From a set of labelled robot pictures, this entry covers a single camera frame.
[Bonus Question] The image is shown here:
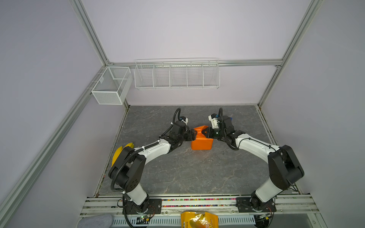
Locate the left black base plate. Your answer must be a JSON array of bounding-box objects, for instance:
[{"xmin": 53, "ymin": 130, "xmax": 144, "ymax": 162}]
[{"xmin": 124, "ymin": 198, "xmax": 162, "ymax": 215}]

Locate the white wire long shelf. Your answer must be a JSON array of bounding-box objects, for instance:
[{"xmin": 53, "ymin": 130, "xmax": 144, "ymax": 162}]
[{"xmin": 135, "ymin": 58, "xmax": 221, "ymax": 90}]

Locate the aluminium rail frame base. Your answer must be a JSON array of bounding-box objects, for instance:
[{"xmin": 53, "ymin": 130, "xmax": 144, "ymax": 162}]
[{"xmin": 80, "ymin": 195, "xmax": 320, "ymax": 217}]

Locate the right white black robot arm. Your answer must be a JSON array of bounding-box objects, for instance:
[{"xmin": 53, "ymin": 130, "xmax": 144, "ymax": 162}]
[{"xmin": 202, "ymin": 108, "xmax": 305, "ymax": 211}]

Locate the grey cloth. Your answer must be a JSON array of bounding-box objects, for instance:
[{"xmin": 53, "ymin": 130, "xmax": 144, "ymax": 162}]
[{"xmin": 77, "ymin": 214, "xmax": 113, "ymax": 228}]

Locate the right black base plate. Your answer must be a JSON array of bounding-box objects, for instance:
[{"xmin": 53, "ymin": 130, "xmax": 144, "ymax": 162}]
[{"xmin": 236, "ymin": 197, "xmax": 277, "ymax": 213}]

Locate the white mesh square basket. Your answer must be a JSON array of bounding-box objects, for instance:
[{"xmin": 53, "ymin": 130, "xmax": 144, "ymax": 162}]
[{"xmin": 91, "ymin": 66, "xmax": 133, "ymax": 105}]

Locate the wrist white camera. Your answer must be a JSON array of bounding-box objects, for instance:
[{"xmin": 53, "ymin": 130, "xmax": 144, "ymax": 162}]
[
  {"xmin": 208, "ymin": 114, "xmax": 220, "ymax": 129},
  {"xmin": 179, "ymin": 116, "xmax": 188, "ymax": 125}
]

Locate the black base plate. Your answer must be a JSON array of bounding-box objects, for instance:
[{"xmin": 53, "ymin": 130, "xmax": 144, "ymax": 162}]
[
  {"xmin": 124, "ymin": 198, "xmax": 162, "ymax": 215},
  {"xmin": 236, "ymin": 197, "xmax": 277, "ymax": 213}
]

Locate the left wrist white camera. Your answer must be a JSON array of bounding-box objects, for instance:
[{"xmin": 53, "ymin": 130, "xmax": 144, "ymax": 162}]
[{"xmin": 179, "ymin": 116, "xmax": 188, "ymax": 125}]

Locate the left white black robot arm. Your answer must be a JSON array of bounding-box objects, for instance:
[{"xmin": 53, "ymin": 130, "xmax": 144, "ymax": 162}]
[{"xmin": 108, "ymin": 108, "xmax": 197, "ymax": 211}]

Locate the yellow snack bag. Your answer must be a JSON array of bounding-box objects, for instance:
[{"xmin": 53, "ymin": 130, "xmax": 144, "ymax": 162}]
[{"xmin": 181, "ymin": 211, "xmax": 219, "ymax": 228}]

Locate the white slotted cable duct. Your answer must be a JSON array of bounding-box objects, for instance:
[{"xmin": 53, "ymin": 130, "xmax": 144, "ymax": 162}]
[{"xmin": 109, "ymin": 215, "xmax": 256, "ymax": 228}]

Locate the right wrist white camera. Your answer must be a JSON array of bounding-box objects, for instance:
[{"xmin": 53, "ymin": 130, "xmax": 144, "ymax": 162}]
[{"xmin": 208, "ymin": 114, "xmax": 220, "ymax": 129}]

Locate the yellow banana bunch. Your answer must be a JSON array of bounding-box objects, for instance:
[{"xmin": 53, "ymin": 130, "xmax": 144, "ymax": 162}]
[{"xmin": 111, "ymin": 142, "xmax": 135, "ymax": 167}]

